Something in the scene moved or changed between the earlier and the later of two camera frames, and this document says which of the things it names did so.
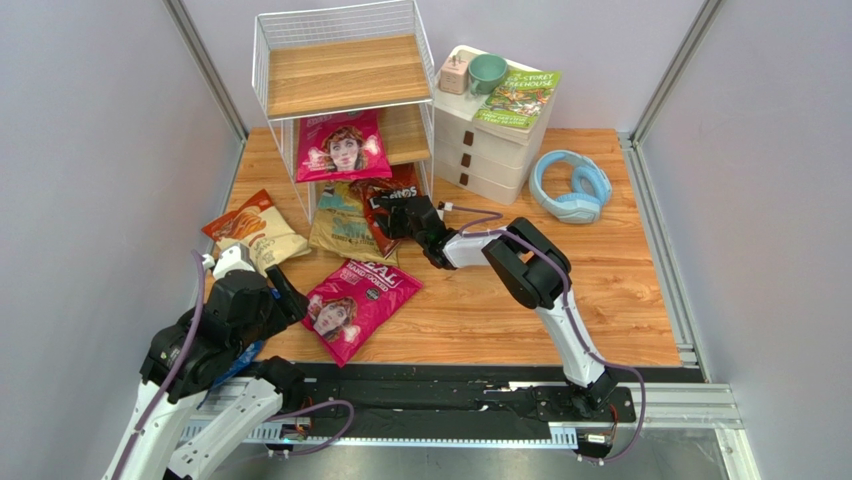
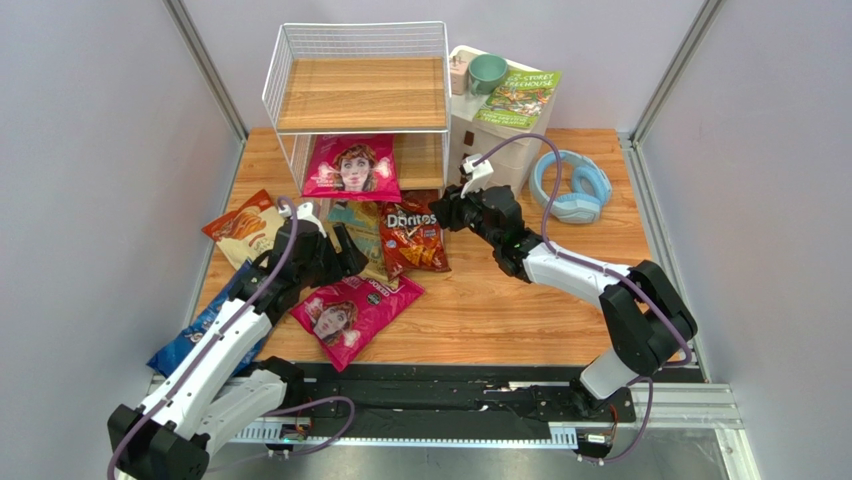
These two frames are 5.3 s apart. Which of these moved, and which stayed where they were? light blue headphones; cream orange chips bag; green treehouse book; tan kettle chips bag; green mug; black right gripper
Moved: black right gripper; tan kettle chips bag
Stayed: green mug; cream orange chips bag; light blue headphones; green treehouse book
